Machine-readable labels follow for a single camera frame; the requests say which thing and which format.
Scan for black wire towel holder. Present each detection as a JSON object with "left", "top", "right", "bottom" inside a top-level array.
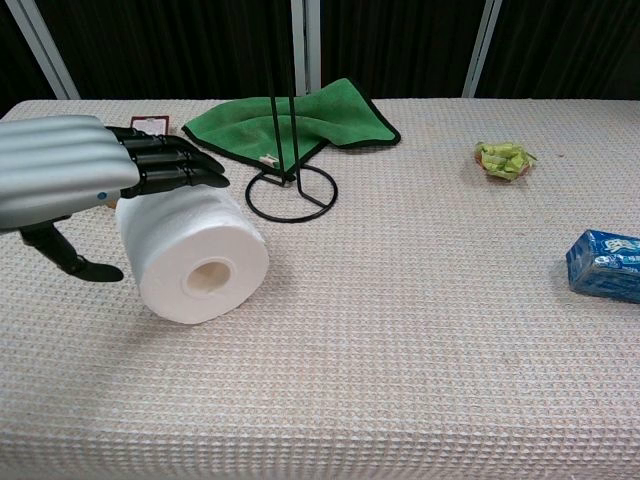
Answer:
[{"left": 244, "top": 0, "right": 339, "bottom": 223}]

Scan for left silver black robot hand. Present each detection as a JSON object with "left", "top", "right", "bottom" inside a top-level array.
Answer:
[{"left": 0, "top": 115, "right": 232, "bottom": 282}]

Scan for green crumpled wrapper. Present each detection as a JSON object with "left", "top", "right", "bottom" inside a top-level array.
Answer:
[{"left": 473, "top": 141, "right": 539, "bottom": 182}]

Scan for green cloth with black trim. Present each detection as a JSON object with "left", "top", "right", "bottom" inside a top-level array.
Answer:
[{"left": 180, "top": 77, "right": 402, "bottom": 164}]

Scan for blue tissue pack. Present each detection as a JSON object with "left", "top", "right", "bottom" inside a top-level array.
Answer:
[{"left": 565, "top": 228, "right": 640, "bottom": 305}]

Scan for small dark red box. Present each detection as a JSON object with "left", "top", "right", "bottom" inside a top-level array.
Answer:
[{"left": 130, "top": 115, "right": 171, "bottom": 137}]

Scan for grey metal frame post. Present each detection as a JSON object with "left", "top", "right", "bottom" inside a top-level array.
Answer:
[
  {"left": 290, "top": 0, "right": 322, "bottom": 96},
  {"left": 8, "top": 0, "right": 81, "bottom": 100},
  {"left": 461, "top": 0, "right": 503, "bottom": 99}
]

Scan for beige woven tablecloth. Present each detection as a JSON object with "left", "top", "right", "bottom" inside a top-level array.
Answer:
[{"left": 0, "top": 97, "right": 640, "bottom": 480}]

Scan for white paper towel roll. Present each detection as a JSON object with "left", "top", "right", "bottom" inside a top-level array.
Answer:
[{"left": 114, "top": 185, "right": 271, "bottom": 327}]

